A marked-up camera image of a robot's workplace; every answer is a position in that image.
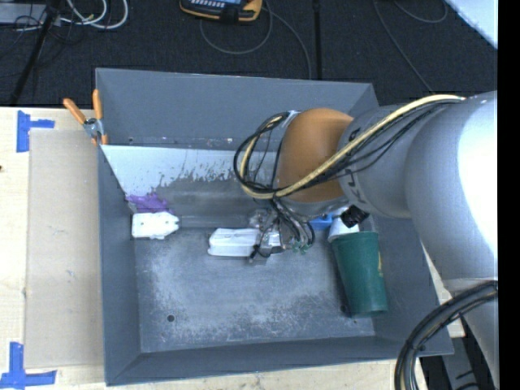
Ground dark green plastic cup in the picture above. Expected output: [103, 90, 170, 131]
[331, 231, 390, 319]

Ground black cylinder on white bracket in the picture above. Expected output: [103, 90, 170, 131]
[327, 204, 371, 243]

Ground grey metal bin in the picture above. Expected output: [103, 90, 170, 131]
[93, 67, 455, 388]

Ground pale brown flat board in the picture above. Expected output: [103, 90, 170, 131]
[23, 128, 107, 370]

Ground white toy figure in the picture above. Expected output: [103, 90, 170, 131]
[130, 210, 180, 241]

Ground purple crumpled thing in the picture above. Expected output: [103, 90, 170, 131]
[125, 192, 174, 215]

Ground white rectangular box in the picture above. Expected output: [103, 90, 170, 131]
[207, 227, 262, 258]

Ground blue block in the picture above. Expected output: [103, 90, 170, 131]
[309, 214, 335, 232]

